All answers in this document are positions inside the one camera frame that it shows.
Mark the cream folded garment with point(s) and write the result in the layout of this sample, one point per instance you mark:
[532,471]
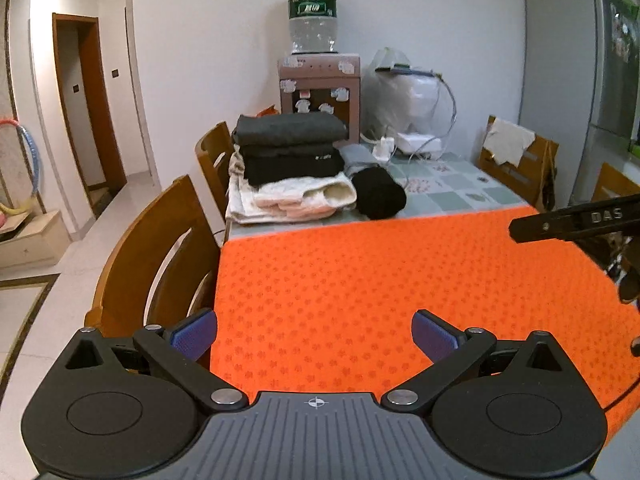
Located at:
[300,200]

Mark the pastel hula hoop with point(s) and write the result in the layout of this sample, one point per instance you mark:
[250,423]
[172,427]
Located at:
[37,165]

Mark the low cream bench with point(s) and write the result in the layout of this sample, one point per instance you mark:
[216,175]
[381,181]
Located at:
[30,245]

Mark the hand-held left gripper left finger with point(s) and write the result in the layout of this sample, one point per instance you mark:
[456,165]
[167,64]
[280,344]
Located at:
[195,332]

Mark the grey rolled garment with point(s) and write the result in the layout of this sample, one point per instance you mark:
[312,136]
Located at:
[357,157]

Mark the grey refrigerator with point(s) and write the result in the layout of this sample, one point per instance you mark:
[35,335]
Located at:
[555,60]

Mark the black pants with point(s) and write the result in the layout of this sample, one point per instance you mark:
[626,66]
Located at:
[377,195]

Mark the black folded garment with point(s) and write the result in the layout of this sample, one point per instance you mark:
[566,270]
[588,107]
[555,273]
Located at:
[290,165]

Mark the cream cloth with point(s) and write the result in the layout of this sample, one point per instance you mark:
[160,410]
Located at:
[507,140]

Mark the clear water bottle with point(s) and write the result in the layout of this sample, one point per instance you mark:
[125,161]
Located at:
[312,35]

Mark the orange flower-print mat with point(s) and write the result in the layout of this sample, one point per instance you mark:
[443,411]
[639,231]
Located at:
[350,270]

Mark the brown paper bag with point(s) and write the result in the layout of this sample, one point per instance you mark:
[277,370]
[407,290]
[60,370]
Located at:
[547,195]

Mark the checkered leaf-print tablecloth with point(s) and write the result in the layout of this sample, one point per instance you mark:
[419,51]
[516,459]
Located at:
[450,195]

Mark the wooden chair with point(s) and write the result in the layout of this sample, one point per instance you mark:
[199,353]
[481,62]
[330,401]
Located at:
[607,182]
[535,170]
[212,145]
[130,240]

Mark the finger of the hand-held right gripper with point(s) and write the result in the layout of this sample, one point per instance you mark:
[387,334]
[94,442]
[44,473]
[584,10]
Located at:
[542,226]

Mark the pink water dispenser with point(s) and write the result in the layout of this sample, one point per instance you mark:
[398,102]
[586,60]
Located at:
[320,80]

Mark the white power strip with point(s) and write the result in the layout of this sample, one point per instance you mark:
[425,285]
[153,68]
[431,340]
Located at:
[385,147]

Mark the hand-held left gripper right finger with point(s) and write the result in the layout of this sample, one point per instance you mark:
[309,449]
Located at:
[432,332]

